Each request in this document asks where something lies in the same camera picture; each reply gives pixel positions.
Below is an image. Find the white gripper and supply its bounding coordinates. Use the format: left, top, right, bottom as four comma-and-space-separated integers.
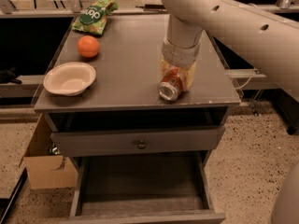
161, 38, 200, 91

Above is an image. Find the red coke can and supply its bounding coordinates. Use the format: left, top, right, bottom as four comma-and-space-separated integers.
159, 68, 183, 101

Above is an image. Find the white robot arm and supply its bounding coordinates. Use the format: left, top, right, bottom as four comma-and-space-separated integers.
162, 0, 299, 224

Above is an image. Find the grey top drawer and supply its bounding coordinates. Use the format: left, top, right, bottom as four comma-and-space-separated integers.
50, 125, 225, 157

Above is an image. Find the round metal drawer knob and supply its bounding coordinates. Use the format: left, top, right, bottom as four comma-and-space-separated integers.
137, 140, 147, 149

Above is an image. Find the grey wooden drawer cabinet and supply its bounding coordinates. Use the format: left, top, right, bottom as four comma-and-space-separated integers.
33, 12, 243, 224

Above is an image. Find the open grey middle drawer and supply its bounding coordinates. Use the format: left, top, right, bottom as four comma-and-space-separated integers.
60, 152, 226, 224

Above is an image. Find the black tool on ledge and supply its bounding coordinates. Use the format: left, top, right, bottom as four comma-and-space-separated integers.
135, 4, 165, 11

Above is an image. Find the orange fruit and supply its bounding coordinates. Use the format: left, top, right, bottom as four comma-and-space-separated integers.
77, 35, 100, 58

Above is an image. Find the green chip bag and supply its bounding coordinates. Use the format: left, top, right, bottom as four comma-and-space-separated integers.
72, 0, 118, 35

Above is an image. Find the white paper bowl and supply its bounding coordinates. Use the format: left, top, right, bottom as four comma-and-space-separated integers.
43, 62, 96, 96

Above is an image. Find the brown cardboard box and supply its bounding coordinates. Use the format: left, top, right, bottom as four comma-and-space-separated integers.
23, 116, 78, 189

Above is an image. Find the black object at left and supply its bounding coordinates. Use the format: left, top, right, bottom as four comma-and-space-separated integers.
0, 67, 22, 84

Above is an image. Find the white cable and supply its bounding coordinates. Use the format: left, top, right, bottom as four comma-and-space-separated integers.
235, 68, 258, 91

